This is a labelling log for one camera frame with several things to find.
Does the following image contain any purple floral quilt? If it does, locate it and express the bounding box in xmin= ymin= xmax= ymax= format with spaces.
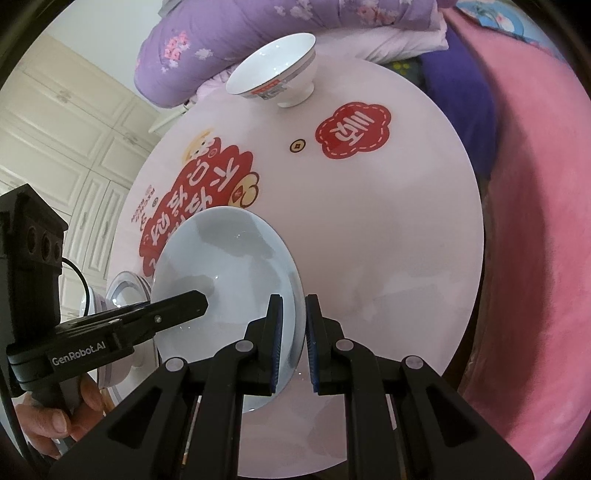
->
xmin=135 ymin=0 xmax=439 ymax=109

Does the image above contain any small white deep plate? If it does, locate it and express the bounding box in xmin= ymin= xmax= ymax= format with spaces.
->
xmin=151 ymin=206 xmax=305 ymax=414

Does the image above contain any black cable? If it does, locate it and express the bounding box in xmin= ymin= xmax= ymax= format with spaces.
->
xmin=60 ymin=257 xmax=89 ymax=319

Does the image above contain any dark purple cloth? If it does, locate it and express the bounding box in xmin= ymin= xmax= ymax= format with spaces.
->
xmin=418 ymin=28 xmax=497 ymax=185

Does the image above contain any white bowl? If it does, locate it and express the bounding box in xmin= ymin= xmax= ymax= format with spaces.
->
xmin=225 ymin=33 xmax=318 ymax=108

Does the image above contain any person's left hand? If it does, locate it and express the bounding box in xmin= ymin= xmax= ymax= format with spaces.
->
xmin=14 ymin=367 xmax=109 ymax=460

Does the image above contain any pink fleece blanket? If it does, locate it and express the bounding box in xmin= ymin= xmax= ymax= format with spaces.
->
xmin=443 ymin=9 xmax=591 ymax=480

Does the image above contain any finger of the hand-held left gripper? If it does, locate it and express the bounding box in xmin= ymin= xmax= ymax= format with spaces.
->
xmin=55 ymin=290 xmax=209 ymax=346

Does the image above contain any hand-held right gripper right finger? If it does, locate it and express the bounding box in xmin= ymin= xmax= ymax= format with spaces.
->
xmin=305 ymin=294 xmax=532 ymax=480

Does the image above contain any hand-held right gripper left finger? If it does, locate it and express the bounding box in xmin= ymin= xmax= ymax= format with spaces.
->
xmin=48 ymin=294 xmax=284 ymax=480

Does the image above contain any cream wardrobe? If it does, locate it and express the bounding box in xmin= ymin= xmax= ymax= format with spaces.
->
xmin=0 ymin=34 xmax=185 ymax=324

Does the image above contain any light pink cloth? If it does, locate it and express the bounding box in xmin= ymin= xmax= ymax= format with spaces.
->
xmin=318 ymin=18 xmax=451 ymax=63

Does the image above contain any large grey-rimmed white plate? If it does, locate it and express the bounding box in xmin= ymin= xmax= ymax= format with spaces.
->
xmin=99 ymin=271 xmax=160 ymax=393

